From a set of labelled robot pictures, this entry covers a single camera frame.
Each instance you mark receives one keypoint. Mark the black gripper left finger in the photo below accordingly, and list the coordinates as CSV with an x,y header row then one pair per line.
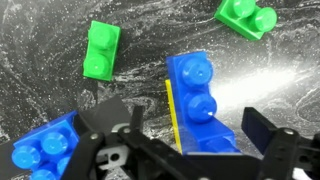
x,y
90,150

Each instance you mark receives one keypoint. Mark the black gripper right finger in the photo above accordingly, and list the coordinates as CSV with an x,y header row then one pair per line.
x,y
283,153

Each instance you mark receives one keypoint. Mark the green two-stud block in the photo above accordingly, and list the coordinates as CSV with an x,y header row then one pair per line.
x,y
245,16
100,50

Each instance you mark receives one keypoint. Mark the blue four-stud block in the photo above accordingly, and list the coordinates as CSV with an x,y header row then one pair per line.
x,y
46,146

